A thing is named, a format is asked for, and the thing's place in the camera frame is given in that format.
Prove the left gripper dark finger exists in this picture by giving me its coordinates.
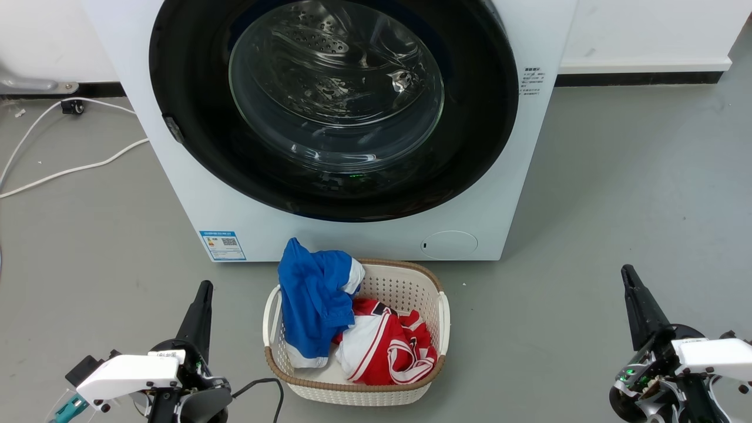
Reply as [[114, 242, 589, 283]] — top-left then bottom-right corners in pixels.
[[194, 280, 214, 360], [176, 280, 207, 353]]

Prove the white front-load washing machine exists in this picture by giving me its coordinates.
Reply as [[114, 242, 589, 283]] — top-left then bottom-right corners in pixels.
[[80, 0, 579, 263]]

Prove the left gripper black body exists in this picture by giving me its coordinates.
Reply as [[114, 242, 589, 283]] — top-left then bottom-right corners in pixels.
[[149, 338, 233, 423]]

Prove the blue energy label sticker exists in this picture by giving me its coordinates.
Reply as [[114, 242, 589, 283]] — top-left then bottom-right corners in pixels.
[[199, 230, 247, 262]]

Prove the round black glass washer door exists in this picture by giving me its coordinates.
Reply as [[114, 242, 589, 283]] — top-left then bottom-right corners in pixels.
[[149, 0, 520, 223]]

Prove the teal connector plug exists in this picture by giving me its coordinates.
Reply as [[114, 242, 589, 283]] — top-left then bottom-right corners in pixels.
[[48, 394, 90, 423]]

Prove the round white filter cover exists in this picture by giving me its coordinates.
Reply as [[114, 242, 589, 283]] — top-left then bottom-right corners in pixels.
[[420, 230, 479, 260]]

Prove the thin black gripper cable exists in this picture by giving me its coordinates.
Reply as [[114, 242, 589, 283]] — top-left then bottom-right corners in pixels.
[[231, 378, 285, 423]]

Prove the black baseboard strip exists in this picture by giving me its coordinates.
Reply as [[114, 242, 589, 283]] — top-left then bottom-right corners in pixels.
[[0, 82, 127, 99], [555, 71, 725, 88]]

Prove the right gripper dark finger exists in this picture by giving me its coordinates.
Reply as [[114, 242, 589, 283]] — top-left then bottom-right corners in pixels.
[[621, 264, 654, 351], [628, 264, 674, 342]]

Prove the red and white garment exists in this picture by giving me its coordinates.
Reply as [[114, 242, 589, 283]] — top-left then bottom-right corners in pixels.
[[333, 297, 438, 386]]

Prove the white text label sticker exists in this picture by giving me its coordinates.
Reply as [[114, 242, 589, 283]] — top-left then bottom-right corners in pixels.
[[519, 66, 546, 97]]

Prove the blue and white garment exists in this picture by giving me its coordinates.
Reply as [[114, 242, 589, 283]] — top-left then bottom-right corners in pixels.
[[277, 237, 366, 369]]

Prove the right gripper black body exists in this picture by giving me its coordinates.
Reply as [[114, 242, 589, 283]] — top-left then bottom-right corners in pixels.
[[609, 323, 738, 423]]

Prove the cream woven-rim laundry basket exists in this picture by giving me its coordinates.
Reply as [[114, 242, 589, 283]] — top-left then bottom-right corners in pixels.
[[263, 258, 451, 407]]

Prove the grey metal pipe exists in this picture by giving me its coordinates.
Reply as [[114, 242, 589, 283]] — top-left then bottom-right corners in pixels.
[[0, 66, 79, 95]]

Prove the white floor cable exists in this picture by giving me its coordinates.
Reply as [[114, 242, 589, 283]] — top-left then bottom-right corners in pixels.
[[0, 97, 137, 192], [0, 138, 150, 199]]

